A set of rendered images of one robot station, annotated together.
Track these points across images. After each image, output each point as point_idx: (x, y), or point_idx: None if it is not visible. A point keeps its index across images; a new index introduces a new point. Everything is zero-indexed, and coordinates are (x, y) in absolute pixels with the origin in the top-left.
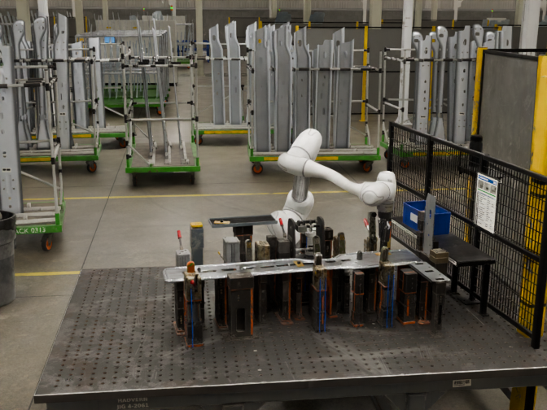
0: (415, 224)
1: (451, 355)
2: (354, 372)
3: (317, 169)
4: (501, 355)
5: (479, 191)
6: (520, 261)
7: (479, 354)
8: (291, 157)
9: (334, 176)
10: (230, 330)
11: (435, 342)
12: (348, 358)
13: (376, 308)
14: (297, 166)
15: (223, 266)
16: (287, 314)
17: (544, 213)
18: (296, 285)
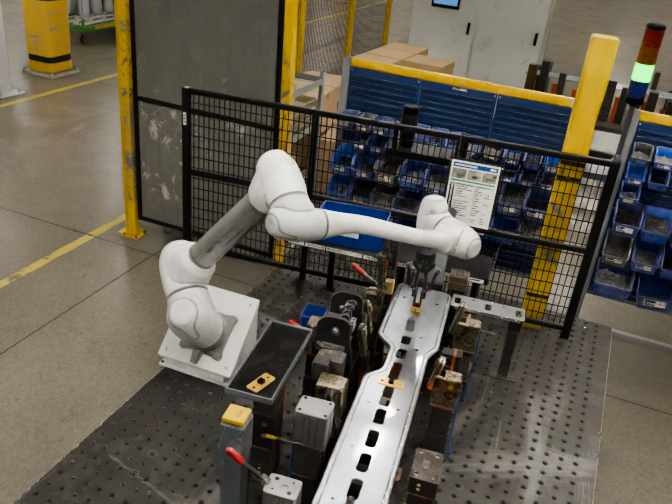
0: (353, 241)
1: (560, 394)
2: (578, 490)
3: (345, 223)
4: (573, 364)
5: (456, 181)
6: (541, 254)
7: (565, 375)
8: (301, 215)
9: (385, 226)
10: None
11: (524, 387)
12: (536, 474)
13: None
14: (318, 227)
15: (343, 461)
16: None
17: (601, 201)
18: None
